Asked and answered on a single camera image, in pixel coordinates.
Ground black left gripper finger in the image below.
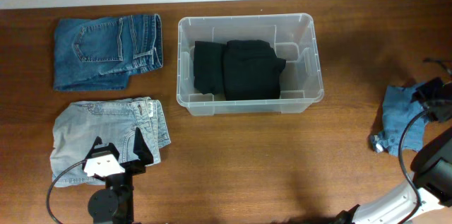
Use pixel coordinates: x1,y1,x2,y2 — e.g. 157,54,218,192
85,136,119,160
133,127,154,165

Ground blue denim shirt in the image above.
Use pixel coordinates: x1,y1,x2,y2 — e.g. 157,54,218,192
369,83,429,156

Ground small black garment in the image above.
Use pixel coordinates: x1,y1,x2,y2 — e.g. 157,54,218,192
194,41,226,95

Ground large black garment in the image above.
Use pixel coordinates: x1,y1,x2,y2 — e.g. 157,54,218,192
222,40,286,101

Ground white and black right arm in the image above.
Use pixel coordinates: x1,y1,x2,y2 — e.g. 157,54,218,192
337,78,451,223

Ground light blue folded jeans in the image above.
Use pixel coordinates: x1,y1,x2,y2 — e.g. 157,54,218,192
50,97,171,179

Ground dark blue folded jeans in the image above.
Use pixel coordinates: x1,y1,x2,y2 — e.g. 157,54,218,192
53,14,164,91

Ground clear plastic storage bin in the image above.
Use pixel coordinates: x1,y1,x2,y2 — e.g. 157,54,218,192
177,13,325,117

